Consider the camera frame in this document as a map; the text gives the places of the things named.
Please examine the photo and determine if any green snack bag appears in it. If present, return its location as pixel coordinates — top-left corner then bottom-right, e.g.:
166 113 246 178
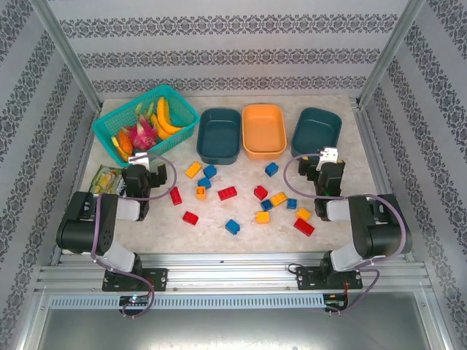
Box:
89 164 127 196

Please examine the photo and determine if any small yellow toy fruit piece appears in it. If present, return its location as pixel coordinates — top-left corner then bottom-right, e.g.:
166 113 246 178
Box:
111 136 129 162

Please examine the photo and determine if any dark teal plastic container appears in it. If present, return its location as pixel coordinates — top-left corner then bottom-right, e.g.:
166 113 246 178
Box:
290 107 343 161
196 107 242 166

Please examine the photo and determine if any orange toy mango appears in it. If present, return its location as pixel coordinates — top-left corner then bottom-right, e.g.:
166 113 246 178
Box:
116 131 134 154

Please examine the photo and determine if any yellow toy fruit slice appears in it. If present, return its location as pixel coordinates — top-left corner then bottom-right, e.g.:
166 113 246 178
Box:
150 113 176 140

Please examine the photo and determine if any pink toy dragon fruit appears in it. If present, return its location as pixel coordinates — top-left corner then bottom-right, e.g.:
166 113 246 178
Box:
129 101 160 150

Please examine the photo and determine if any orange plastic container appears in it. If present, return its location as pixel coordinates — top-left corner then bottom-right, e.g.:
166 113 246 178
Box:
242 104 287 161

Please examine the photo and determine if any teal plastic mesh basket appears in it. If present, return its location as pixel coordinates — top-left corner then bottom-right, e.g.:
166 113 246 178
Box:
91 84 201 168

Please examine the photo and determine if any yellow toy banana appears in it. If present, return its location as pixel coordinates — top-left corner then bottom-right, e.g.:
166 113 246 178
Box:
156 96 184 135

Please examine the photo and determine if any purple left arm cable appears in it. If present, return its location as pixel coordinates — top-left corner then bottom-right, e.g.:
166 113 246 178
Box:
89 155 179 320

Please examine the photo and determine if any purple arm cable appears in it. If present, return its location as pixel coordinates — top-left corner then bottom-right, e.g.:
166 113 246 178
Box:
283 152 408 315
89 155 179 320

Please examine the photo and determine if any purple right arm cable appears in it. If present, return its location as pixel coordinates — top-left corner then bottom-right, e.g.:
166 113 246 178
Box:
283 152 408 315

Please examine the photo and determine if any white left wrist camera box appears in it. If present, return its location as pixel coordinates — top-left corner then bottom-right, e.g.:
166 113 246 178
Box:
128 152 151 168

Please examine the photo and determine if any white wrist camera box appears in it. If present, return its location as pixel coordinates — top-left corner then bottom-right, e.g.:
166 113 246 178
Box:
128 152 151 168
315 145 339 171

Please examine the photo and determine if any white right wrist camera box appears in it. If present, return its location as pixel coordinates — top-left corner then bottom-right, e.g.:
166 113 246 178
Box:
315 145 339 171

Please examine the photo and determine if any aluminium table side rail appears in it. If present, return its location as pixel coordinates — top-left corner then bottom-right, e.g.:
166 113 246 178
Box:
50 105 104 267
350 97 415 263

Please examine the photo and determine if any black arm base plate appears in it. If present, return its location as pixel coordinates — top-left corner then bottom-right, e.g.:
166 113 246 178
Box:
101 268 169 292
295 265 364 291

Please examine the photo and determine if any aluminium mounting rail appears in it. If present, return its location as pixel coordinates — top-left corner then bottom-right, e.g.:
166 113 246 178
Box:
34 253 433 293

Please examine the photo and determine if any aluminium frame post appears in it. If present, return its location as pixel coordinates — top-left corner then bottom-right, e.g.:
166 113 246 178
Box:
358 0 427 107
31 0 102 110

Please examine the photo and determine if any grey slotted cable duct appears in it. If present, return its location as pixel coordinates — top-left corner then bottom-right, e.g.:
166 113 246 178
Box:
49 294 325 310

